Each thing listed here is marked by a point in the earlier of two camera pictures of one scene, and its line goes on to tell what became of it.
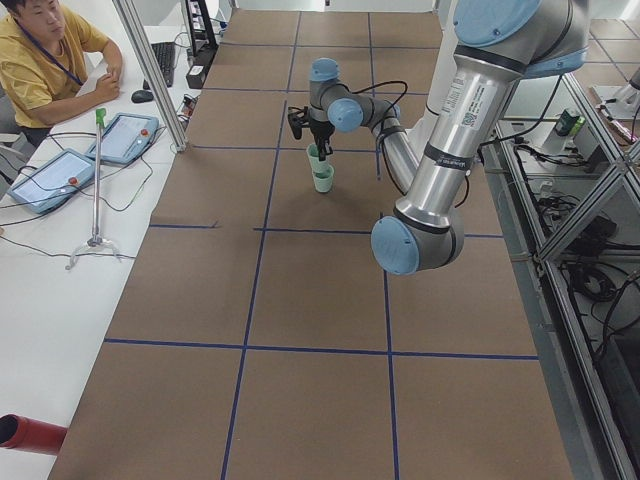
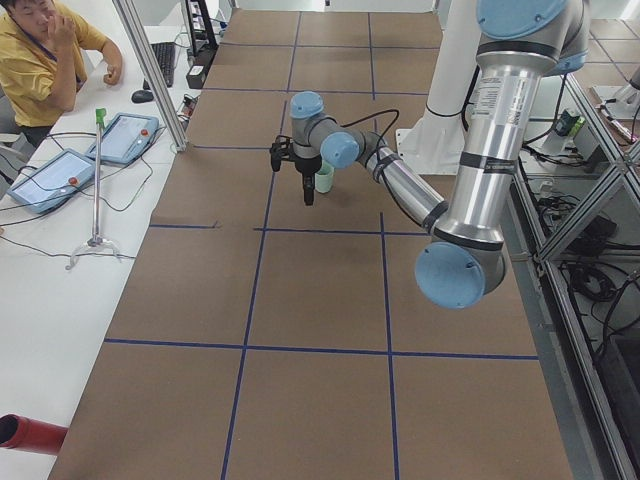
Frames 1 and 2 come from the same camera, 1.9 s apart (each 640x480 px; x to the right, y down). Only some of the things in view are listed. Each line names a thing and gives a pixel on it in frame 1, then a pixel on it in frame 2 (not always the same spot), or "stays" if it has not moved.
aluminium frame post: [133, 27] stays
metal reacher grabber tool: [96, 240] stays
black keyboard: [165, 52] stays
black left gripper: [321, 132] to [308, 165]
